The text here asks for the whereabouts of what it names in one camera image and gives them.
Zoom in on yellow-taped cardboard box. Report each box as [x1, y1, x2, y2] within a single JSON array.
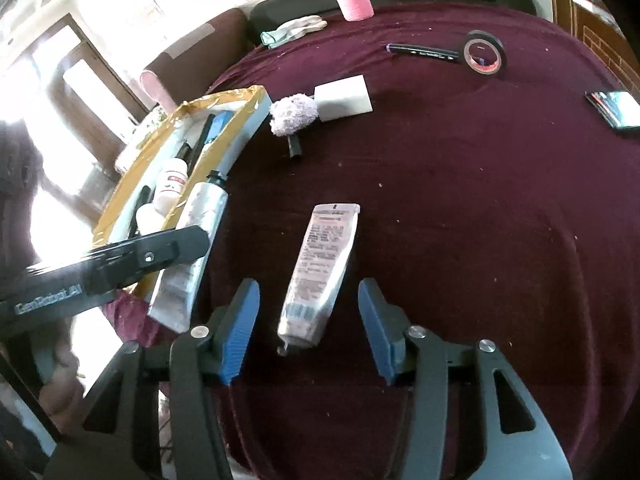
[[91, 86, 273, 333]]

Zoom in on white work gloves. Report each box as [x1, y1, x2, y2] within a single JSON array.
[[260, 16, 328, 50]]

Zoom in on wooden glazed door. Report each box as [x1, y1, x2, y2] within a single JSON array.
[[0, 10, 151, 221]]

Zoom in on pink plush ball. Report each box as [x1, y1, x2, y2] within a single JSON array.
[[269, 92, 318, 137]]

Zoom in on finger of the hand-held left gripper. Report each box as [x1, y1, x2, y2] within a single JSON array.
[[86, 225, 212, 291]]

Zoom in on brown armchair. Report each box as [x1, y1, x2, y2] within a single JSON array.
[[140, 7, 251, 111]]

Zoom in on black smartphone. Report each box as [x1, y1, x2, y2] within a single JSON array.
[[585, 90, 640, 138]]

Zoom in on black tape roll red core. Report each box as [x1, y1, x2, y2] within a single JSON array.
[[462, 31, 507, 79]]

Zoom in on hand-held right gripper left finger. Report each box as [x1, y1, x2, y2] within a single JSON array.
[[82, 277, 262, 480]]

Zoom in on person's left hand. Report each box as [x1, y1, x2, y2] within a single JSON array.
[[42, 330, 83, 426]]

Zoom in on grey floral cream tube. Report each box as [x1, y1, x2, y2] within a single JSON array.
[[147, 171, 231, 333]]

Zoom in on red-label white pill bottle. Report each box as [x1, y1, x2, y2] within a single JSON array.
[[152, 158, 193, 213]]

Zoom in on white rectangular block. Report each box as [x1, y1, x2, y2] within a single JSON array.
[[313, 75, 374, 124]]

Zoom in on brick-pattern wooden panel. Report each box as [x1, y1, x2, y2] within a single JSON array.
[[575, 10, 640, 106]]

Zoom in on purple-tipped black marker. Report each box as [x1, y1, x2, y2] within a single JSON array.
[[386, 42, 465, 65]]

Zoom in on plain white bottle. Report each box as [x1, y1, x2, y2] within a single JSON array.
[[135, 202, 168, 236]]

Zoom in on daisy print cream tube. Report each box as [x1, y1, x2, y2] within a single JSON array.
[[276, 202, 362, 357]]

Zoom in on blue battery pack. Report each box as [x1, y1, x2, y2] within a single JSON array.
[[202, 111, 236, 143]]

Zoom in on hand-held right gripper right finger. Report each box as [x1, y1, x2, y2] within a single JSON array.
[[357, 277, 573, 480]]

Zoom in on pink pillow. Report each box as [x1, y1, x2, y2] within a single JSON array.
[[139, 69, 176, 113]]

